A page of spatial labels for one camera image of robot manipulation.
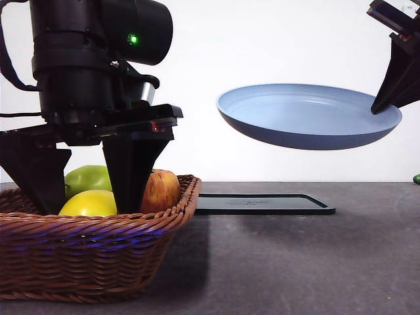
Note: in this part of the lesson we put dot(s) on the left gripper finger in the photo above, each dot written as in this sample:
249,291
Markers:
36,170
129,177

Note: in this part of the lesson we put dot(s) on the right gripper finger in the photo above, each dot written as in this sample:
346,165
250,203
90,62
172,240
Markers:
395,75
414,78

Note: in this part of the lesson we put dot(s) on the yellow lemon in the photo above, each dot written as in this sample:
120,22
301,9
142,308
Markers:
88,205

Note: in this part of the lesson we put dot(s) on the blue round plate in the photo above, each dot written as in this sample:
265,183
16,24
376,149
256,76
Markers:
295,111

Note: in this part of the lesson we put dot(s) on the brown wicker basket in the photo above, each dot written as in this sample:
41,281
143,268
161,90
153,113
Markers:
82,256

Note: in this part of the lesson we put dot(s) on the red apple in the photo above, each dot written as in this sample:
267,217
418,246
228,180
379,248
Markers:
164,190

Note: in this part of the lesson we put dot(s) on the green apple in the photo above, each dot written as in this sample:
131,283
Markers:
88,178

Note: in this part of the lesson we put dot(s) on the small green vegetable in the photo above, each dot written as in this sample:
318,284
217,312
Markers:
417,180

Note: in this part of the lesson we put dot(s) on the black flat tray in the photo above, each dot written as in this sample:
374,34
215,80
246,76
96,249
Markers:
262,204

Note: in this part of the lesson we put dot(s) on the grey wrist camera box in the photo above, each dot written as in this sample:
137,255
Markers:
148,92

